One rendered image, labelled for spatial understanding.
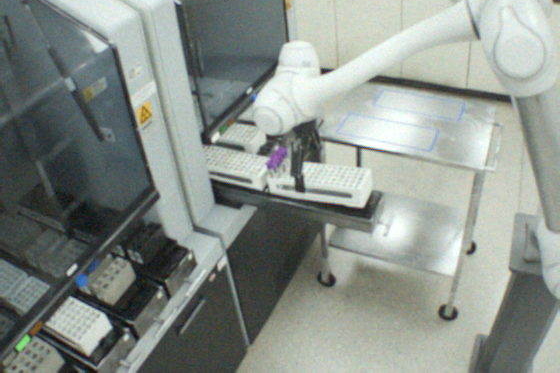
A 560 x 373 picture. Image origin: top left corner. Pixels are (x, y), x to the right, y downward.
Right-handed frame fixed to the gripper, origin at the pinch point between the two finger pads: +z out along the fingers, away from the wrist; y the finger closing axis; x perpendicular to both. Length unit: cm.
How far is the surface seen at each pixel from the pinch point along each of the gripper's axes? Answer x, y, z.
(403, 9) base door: 21, 229, 23
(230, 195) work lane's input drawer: 24.2, -6.7, 8.8
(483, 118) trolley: -47, 58, 5
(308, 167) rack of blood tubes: 1.0, 2.8, -0.8
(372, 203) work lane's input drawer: -20.1, -0.5, 5.1
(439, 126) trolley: -32, 47, 5
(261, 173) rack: 13.9, -3.0, 0.3
